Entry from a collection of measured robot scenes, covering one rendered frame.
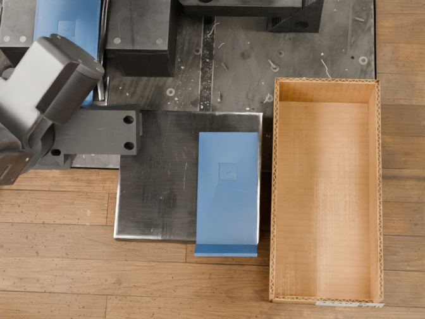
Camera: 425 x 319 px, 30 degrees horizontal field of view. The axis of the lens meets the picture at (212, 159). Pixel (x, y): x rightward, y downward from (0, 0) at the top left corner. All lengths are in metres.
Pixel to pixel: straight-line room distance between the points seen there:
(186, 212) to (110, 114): 0.22
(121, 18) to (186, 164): 0.19
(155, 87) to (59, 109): 0.32
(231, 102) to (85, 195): 0.21
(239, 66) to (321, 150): 0.15
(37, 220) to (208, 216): 0.21
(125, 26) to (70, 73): 0.27
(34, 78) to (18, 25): 0.30
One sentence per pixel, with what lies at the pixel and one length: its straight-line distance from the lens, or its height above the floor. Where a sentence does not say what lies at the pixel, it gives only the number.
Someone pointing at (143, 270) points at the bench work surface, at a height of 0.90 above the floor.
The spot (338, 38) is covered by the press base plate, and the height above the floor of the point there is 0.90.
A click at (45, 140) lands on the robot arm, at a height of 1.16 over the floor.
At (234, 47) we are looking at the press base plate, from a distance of 1.02.
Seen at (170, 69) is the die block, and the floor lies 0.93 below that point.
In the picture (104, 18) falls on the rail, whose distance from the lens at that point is 0.95.
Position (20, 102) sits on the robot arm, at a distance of 0.68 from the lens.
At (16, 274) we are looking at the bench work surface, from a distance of 0.97.
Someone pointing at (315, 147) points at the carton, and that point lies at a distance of 0.96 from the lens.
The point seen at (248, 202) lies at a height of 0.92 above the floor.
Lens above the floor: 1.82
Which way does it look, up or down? 73 degrees down
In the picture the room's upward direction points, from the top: 10 degrees counter-clockwise
